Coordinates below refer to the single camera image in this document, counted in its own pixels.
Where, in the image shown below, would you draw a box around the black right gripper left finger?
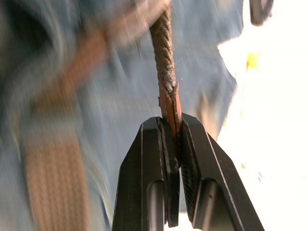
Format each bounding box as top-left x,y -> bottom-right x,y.
112,116 -> 180,231

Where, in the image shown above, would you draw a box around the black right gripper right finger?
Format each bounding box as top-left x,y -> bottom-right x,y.
179,114 -> 265,231

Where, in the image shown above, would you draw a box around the brown braided belt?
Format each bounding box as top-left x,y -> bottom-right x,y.
24,0 -> 183,231

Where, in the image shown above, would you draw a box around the blue denim shorts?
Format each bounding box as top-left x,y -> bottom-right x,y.
0,0 -> 245,231

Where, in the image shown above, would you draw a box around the small yellow object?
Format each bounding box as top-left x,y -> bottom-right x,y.
245,52 -> 262,72

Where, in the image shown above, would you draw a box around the dark metal ring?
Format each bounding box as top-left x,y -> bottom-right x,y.
248,0 -> 274,26

